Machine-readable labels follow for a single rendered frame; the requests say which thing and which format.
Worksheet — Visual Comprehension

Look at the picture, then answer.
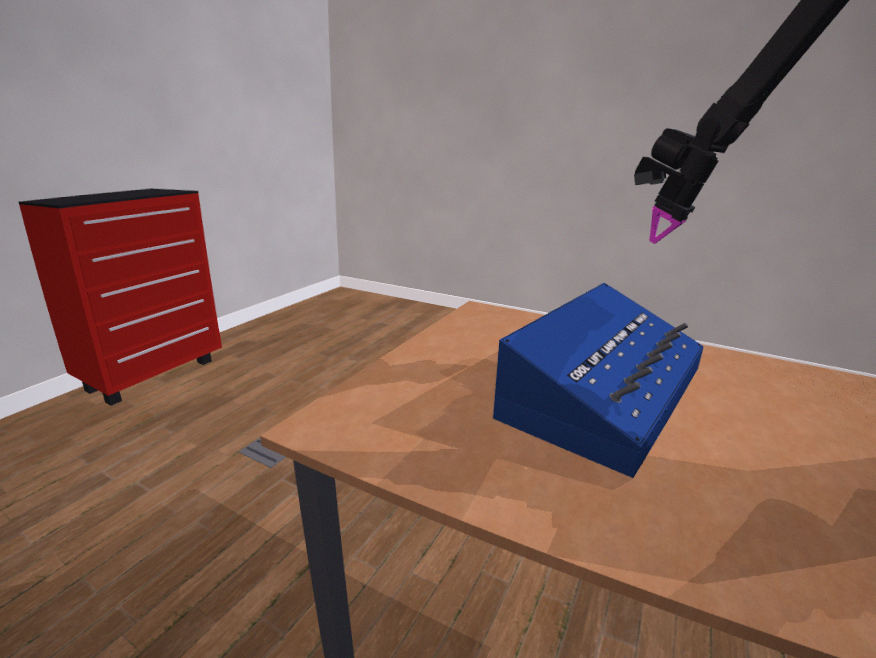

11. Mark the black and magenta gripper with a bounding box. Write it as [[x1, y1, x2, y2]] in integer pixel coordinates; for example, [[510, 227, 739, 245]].
[[649, 177, 704, 244]]

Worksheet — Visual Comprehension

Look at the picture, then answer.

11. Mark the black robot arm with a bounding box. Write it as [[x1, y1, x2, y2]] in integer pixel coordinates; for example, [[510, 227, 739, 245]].
[[634, 0, 849, 202]]

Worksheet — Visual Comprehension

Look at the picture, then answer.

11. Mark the blue switch panel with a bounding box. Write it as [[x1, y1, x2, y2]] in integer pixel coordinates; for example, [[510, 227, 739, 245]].
[[493, 283, 704, 478]]

